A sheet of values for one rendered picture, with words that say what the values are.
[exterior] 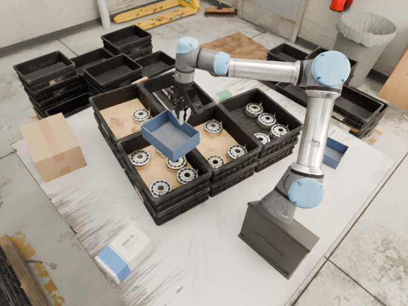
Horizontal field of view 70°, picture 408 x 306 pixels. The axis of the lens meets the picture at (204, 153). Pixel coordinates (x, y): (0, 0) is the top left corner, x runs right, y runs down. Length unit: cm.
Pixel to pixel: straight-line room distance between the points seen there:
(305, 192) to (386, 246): 157
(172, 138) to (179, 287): 62
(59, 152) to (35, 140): 16
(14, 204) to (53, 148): 109
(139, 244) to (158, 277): 16
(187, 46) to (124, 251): 84
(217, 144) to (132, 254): 70
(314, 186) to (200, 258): 60
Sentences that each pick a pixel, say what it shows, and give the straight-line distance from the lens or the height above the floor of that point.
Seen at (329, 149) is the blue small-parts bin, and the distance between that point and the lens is 191.
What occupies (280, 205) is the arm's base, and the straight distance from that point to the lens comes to 121.
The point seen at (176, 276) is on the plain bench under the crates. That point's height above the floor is 70.
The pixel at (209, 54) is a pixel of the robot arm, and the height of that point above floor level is 144.
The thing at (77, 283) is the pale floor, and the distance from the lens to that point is 218.
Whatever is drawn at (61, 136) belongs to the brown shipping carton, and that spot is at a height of 86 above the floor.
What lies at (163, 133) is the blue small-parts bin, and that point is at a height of 107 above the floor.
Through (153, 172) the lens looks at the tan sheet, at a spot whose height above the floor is 83.
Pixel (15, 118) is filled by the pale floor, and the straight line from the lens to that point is 338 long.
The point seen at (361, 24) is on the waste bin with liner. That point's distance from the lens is 397.
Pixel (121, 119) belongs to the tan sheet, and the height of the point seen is 83.
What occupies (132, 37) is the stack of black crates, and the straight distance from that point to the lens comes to 329.
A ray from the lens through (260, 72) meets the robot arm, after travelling 117.
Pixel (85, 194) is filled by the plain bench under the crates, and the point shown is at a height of 70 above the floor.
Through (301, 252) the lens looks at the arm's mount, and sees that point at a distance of 118.
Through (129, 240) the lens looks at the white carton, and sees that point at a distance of 132.
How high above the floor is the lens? 196
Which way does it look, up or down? 48 degrees down
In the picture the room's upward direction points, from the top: 4 degrees clockwise
